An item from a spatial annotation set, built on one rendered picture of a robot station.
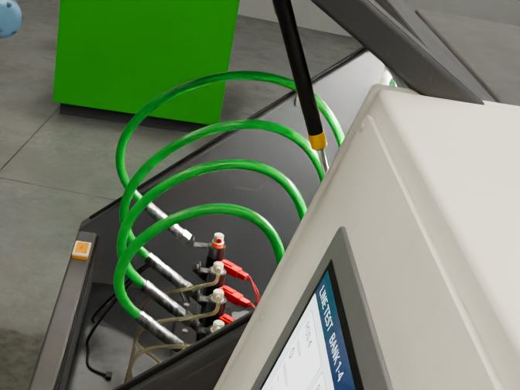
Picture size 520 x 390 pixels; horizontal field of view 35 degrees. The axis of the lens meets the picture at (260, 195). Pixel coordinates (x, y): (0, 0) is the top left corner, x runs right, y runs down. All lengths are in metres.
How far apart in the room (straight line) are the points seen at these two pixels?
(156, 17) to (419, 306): 4.08
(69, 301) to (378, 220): 0.87
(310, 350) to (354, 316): 0.08
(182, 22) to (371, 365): 4.05
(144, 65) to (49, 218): 1.30
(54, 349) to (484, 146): 0.84
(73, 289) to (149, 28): 3.20
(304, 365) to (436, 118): 0.27
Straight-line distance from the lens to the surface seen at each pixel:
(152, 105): 1.26
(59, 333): 1.42
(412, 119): 0.80
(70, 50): 4.71
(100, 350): 1.59
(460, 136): 0.79
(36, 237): 3.59
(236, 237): 1.71
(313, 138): 0.93
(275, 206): 1.68
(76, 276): 1.57
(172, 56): 4.66
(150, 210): 1.33
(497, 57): 1.37
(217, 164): 1.12
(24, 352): 2.94
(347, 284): 0.73
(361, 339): 0.66
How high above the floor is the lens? 1.79
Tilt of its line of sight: 25 degrees down
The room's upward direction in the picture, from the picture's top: 11 degrees clockwise
